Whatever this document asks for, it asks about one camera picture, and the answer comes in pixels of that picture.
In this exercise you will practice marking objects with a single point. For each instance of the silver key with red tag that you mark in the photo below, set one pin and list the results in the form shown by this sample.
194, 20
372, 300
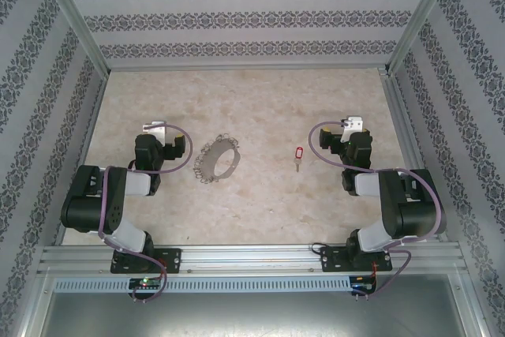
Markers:
300, 152

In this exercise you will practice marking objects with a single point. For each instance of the large metal keyring with rings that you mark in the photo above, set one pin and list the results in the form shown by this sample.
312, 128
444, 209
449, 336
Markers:
211, 155

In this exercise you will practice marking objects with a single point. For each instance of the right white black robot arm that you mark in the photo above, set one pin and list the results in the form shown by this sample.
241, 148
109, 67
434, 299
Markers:
414, 210

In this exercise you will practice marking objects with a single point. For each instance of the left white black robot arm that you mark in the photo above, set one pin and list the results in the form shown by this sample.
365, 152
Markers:
134, 236

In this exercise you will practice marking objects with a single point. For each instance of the grey metal panel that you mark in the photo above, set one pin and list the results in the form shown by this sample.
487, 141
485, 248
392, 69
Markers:
252, 317

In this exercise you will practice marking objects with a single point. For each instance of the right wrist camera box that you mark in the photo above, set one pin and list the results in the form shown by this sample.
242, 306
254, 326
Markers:
353, 123

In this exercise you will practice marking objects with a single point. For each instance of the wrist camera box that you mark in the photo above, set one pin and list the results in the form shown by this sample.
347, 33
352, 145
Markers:
353, 123
155, 128

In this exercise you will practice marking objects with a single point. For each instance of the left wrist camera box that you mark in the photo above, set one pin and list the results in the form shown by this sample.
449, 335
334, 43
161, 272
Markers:
155, 128

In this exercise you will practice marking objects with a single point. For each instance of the wide aluminium side rail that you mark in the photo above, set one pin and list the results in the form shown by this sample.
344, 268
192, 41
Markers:
402, 116

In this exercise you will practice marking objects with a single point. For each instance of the narrow aluminium side rail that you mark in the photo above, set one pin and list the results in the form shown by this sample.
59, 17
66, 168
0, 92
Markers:
83, 147

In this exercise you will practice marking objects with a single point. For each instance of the aluminium frame crossbar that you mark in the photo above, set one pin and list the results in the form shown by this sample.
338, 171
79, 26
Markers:
244, 67

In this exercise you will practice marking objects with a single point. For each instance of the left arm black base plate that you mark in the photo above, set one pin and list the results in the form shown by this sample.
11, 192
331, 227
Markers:
169, 260

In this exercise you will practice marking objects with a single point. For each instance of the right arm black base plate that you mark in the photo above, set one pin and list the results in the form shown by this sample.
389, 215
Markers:
331, 260

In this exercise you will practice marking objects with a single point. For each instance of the aluminium frame post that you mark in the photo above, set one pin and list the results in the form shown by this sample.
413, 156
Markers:
418, 17
74, 17

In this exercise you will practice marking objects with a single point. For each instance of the aluminium mounting rail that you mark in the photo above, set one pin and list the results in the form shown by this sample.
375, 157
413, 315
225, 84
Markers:
248, 260

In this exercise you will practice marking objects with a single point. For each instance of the aluminium frame bar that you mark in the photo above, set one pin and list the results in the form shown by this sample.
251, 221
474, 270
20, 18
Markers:
33, 305
469, 305

